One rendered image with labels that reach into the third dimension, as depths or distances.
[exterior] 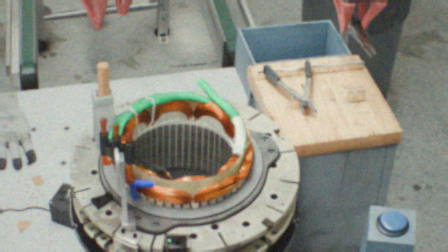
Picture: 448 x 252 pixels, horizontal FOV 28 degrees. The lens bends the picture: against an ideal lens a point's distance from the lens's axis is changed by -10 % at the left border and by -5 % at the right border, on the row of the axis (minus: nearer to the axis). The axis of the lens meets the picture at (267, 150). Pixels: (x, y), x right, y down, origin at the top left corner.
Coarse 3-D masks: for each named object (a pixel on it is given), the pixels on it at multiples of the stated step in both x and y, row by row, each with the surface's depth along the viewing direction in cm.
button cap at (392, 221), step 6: (390, 210) 131; (384, 216) 130; (390, 216) 130; (396, 216) 130; (402, 216) 130; (384, 222) 129; (390, 222) 129; (396, 222) 129; (402, 222) 129; (384, 228) 129; (390, 228) 129; (396, 228) 129; (402, 228) 129
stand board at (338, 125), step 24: (336, 72) 151; (360, 72) 152; (264, 96) 145; (288, 96) 145; (312, 96) 146; (336, 96) 146; (288, 120) 141; (312, 120) 141; (336, 120) 142; (360, 120) 142; (384, 120) 143; (312, 144) 138; (336, 144) 139; (360, 144) 140; (384, 144) 142
